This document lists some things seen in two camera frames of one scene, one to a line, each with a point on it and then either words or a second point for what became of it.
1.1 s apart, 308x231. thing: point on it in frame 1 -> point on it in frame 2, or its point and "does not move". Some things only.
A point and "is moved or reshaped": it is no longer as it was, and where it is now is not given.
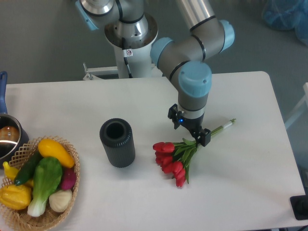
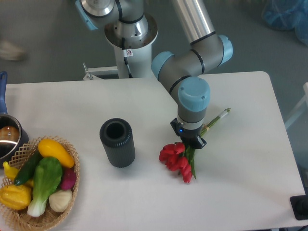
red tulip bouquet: [175, 158] is moved or reshaped
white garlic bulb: [59, 200] does not move
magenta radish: [68, 178] does not move
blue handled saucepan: [12, 137] does not move
